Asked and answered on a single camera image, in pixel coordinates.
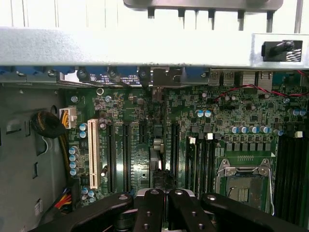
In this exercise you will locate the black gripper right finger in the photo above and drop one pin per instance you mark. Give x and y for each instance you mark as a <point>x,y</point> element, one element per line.
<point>183,212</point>

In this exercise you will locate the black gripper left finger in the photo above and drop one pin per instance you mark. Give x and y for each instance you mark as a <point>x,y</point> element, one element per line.
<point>149,212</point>

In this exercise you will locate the black RAM slot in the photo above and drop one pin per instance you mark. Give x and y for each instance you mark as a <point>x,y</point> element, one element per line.
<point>202,164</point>
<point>210,164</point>

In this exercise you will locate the long expansion slot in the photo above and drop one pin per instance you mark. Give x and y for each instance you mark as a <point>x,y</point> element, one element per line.
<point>111,157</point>
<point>175,154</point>
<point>127,157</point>

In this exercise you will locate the CPU socket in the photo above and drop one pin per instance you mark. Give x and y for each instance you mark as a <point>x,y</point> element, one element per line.
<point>241,191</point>

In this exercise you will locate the white PCI expansion slot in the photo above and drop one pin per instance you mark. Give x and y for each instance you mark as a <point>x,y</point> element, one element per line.
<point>94,154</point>

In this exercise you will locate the short expansion slot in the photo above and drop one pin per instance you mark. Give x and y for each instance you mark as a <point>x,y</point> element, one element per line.
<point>143,131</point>

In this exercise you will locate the green motherboard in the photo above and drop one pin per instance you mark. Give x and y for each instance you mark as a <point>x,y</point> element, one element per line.
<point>188,108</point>

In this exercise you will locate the white power connector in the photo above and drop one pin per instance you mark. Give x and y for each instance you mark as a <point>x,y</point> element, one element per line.
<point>68,118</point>

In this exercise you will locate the metal USB port block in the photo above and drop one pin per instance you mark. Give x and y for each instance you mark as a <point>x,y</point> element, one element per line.
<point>221,77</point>

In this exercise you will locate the blue expansion card retainer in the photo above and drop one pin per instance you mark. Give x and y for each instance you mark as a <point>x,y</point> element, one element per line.
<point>195,72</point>

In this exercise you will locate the metal network port block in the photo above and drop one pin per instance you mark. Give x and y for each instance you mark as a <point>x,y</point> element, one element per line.
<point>265,78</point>

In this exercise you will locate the black case lock slider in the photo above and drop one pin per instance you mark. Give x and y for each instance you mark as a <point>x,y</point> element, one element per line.
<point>282,50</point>

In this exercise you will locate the black PC case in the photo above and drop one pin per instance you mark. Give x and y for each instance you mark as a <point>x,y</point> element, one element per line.
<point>36,46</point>

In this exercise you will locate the grey parts rack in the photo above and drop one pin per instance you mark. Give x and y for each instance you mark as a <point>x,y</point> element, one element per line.
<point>193,4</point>

